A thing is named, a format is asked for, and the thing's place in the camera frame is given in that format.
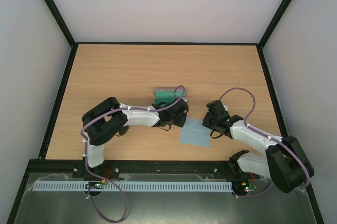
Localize grey glasses case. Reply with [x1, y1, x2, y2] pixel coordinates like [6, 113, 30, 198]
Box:
[154, 87, 187, 106]

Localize light blue cleaning cloth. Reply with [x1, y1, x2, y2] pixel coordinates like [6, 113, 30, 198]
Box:
[180, 118, 211, 148]

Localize black round sunglasses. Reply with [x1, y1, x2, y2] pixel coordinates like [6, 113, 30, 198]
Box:
[115, 126, 130, 137]

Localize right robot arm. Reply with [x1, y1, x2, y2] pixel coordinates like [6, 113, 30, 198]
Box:
[202, 100, 314, 193]

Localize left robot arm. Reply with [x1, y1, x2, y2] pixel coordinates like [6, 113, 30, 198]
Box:
[81, 97, 189, 168]

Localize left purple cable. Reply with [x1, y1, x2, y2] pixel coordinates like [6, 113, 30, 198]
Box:
[80, 84, 186, 221]

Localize purple cable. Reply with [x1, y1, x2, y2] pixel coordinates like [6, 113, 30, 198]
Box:
[80, 84, 186, 221]
[220, 88, 312, 200]

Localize black front mounting rail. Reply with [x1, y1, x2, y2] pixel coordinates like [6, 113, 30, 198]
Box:
[25, 159, 261, 181]

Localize light blue slotted cable duct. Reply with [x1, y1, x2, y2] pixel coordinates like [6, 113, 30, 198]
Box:
[32, 181, 232, 192]

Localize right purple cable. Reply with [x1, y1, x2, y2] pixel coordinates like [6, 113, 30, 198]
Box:
[220, 88, 312, 200]

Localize black aluminium frame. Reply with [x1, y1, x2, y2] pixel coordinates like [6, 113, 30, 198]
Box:
[7, 0, 324, 223]

